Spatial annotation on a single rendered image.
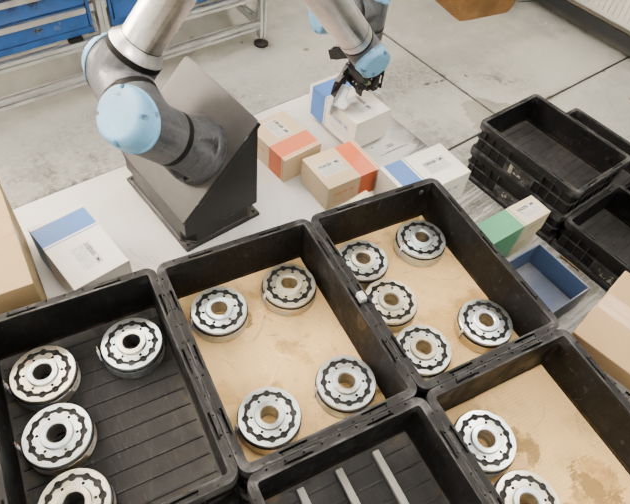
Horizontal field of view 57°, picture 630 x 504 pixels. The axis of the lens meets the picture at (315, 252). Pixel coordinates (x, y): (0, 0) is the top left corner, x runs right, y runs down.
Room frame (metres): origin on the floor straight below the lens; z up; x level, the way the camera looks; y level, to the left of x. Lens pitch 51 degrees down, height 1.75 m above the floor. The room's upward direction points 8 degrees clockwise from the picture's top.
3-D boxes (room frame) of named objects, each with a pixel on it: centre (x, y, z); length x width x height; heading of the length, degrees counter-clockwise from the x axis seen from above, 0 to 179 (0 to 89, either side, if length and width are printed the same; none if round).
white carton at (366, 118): (1.31, -0.04, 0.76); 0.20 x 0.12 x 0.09; 44
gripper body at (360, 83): (1.29, -0.06, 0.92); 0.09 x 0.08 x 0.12; 44
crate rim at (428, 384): (0.66, -0.21, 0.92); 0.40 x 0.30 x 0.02; 33
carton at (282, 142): (1.16, 0.12, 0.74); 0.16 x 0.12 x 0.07; 46
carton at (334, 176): (1.08, -0.04, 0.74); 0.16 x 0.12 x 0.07; 130
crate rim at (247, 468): (0.50, 0.04, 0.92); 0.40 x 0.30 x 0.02; 33
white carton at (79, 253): (0.71, 0.49, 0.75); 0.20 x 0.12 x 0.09; 48
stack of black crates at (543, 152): (1.54, -0.72, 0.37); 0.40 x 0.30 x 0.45; 44
